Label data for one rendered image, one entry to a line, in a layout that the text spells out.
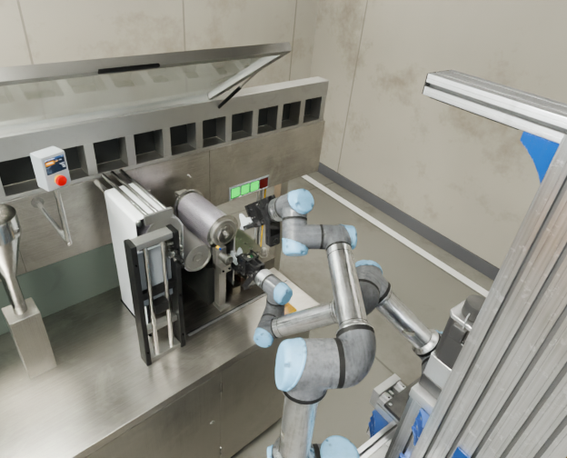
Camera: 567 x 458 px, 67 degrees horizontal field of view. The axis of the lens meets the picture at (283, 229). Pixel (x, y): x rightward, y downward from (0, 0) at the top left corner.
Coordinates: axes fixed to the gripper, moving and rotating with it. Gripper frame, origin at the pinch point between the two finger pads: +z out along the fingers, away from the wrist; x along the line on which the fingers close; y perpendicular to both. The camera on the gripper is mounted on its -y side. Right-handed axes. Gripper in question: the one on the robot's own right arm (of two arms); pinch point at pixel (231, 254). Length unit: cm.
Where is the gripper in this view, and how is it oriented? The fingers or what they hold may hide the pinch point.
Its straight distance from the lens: 185.8
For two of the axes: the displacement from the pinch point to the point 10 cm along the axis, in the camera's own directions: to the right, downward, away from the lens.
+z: -6.7, -4.6, 5.8
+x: -7.4, 3.2, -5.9
